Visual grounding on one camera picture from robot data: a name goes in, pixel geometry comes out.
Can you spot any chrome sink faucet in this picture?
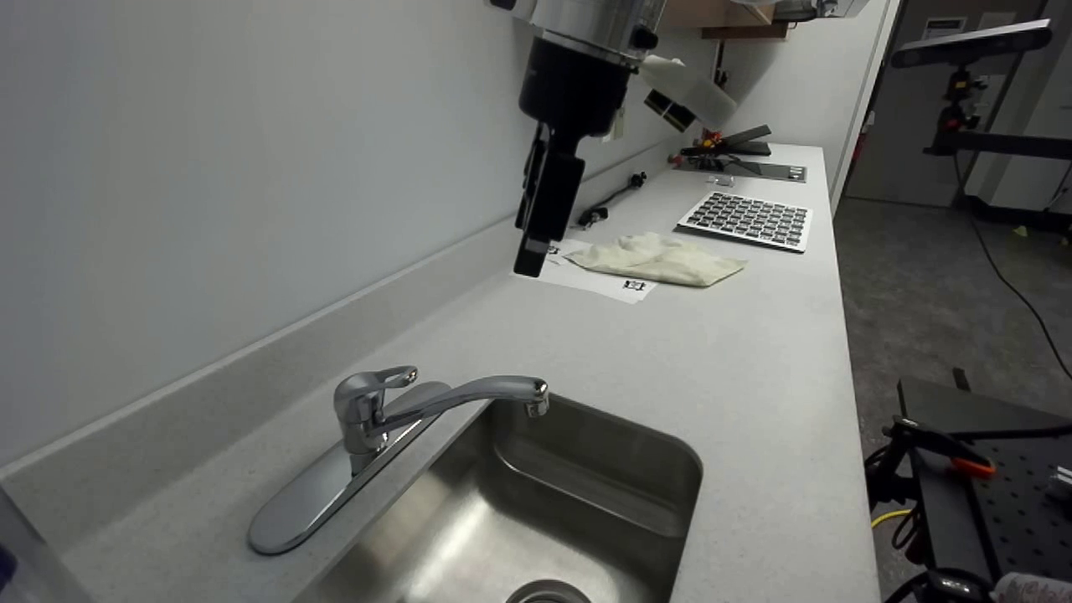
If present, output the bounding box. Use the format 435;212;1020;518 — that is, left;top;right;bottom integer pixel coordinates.
244;365;551;557

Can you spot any checkerboard calibration board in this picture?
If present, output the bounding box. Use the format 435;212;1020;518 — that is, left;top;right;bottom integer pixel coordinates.
676;189;811;254

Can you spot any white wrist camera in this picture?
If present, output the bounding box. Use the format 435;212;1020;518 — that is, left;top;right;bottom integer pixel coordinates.
641;52;737;129

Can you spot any black optical breadboard table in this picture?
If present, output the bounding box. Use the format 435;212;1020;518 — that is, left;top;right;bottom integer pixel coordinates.
865;379;1072;603

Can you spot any stainless steel sink basin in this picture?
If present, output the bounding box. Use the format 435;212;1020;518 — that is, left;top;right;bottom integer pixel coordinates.
299;399;704;603

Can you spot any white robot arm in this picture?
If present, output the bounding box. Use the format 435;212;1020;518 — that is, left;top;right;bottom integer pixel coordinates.
490;0;867;277

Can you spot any white paper with marker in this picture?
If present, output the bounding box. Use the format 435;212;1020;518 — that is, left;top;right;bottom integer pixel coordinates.
539;242;654;304

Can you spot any black floor cable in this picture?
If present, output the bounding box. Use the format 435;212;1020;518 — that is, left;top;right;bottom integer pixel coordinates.
964;212;1072;380

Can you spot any black tool on counter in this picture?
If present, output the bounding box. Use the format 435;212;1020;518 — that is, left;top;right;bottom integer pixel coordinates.
574;169;647;228

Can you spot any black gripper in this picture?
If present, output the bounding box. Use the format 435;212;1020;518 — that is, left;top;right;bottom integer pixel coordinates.
512;36;629;277

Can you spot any beige cloth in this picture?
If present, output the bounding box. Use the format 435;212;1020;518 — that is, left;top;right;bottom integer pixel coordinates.
566;234;743;289

